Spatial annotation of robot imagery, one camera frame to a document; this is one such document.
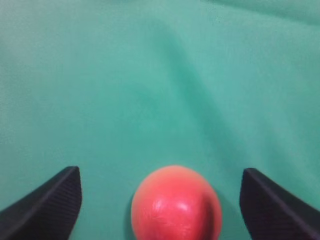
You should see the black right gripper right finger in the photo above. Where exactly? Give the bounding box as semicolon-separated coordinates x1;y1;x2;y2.
239;168;320;240

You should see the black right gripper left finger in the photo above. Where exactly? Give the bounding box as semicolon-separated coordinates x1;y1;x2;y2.
0;166;83;240

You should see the round reddish yellow bread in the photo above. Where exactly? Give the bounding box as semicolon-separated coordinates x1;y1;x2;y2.
130;165;223;240

